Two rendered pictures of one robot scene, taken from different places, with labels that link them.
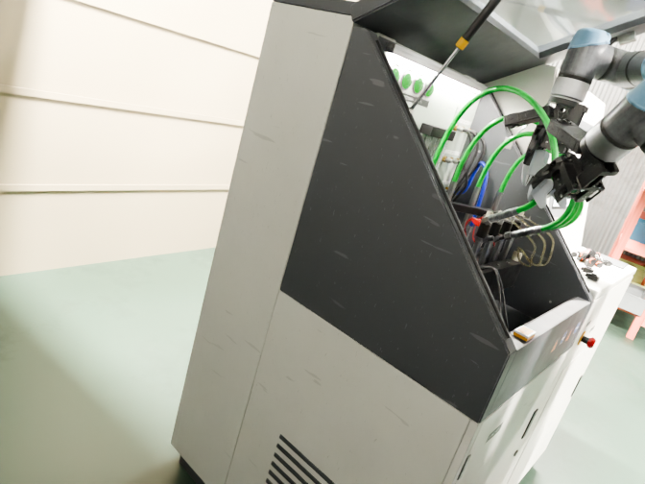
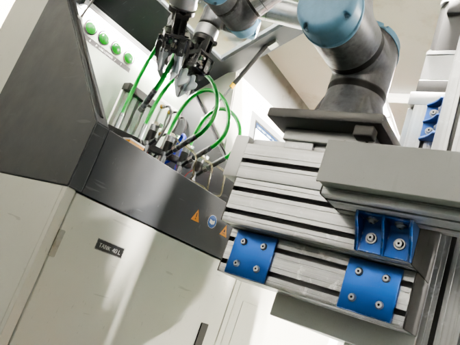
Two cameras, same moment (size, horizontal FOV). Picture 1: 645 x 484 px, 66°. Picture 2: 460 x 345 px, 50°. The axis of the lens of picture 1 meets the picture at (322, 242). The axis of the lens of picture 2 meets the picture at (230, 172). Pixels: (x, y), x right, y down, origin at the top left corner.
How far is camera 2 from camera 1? 1.06 m
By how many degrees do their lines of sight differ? 32
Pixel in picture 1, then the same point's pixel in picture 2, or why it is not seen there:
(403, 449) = (11, 243)
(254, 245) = not seen: outside the picture
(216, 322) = not seen: outside the picture
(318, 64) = (33, 10)
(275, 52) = (13, 15)
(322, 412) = not seen: outside the picture
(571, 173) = (168, 29)
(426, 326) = (51, 133)
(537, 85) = (225, 85)
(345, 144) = (35, 45)
